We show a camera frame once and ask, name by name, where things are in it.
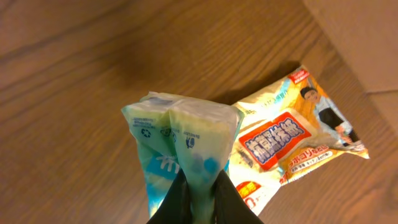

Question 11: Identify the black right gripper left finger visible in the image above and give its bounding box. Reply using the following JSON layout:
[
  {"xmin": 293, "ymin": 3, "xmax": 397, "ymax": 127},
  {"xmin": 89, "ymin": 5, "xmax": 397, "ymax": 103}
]
[{"xmin": 147, "ymin": 169, "xmax": 190, "ymax": 224}]

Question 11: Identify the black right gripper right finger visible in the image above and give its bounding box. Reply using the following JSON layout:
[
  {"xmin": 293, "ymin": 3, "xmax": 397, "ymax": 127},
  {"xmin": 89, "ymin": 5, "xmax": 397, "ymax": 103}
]
[{"xmin": 215, "ymin": 170, "xmax": 264, "ymax": 224}]

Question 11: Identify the small teal white packet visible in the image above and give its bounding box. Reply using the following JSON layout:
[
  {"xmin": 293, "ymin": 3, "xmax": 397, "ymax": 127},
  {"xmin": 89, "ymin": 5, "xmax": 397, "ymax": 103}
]
[{"xmin": 121, "ymin": 92, "xmax": 244, "ymax": 223}]

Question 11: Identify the white blue snack bag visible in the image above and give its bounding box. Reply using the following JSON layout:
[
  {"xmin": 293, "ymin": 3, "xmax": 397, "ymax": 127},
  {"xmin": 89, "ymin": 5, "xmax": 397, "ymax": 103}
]
[{"xmin": 228, "ymin": 65, "xmax": 369, "ymax": 215}]

